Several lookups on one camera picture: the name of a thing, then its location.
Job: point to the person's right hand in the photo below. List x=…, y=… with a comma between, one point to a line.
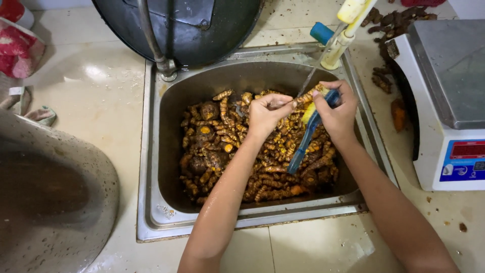
x=339, y=113

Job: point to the person's left hand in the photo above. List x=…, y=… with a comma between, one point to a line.
x=265, y=117

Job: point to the single turmeric root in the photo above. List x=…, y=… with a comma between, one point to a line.
x=305, y=98

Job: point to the blue brush with yellow bristles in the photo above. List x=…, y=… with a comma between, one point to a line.
x=305, y=140

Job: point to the heap of turmeric roots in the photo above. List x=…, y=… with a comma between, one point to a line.
x=223, y=151

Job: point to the orange turmeric piece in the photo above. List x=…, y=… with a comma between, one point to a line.
x=398, y=113

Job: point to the stainless steel sink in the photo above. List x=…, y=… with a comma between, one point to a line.
x=170, y=151

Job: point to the white digital scale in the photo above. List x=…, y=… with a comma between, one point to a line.
x=443, y=113

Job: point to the pile of dark dried roots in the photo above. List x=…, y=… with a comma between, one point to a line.
x=390, y=22

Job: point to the black wok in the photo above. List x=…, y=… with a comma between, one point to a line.
x=182, y=30

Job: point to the red object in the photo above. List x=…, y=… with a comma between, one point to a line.
x=422, y=2

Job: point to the metal faucet pipe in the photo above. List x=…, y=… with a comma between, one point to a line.
x=153, y=34

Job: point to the large metal basin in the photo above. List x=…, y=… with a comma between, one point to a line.
x=49, y=189

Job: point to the grey green rag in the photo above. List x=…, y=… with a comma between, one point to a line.
x=30, y=110

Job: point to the red and white cloth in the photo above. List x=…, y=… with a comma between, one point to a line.
x=17, y=49

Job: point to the red and white container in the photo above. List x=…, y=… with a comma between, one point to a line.
x=15, y=11

